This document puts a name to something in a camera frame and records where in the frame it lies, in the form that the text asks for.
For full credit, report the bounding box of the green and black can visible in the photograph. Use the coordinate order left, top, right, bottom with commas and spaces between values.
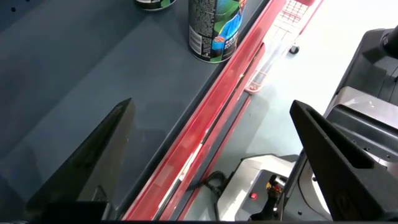
134, 0, 177, 12
187, 0, 247, 64

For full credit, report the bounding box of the pink shopping cart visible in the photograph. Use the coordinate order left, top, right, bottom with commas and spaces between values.
244, 0, 324, 95

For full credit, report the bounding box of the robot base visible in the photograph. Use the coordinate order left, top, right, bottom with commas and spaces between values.
216, 24, 398, 222

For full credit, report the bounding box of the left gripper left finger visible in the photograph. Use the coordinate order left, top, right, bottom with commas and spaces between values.
24, 98, 136, 222

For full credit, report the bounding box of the black shop shelf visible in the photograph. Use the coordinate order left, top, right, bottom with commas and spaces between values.
0, 0, 287, 222

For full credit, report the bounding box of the black cable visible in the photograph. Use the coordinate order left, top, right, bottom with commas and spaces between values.
185, 170, 229, 220

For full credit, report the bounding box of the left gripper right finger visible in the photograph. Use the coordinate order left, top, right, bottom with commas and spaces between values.
289, 100, 398, 222

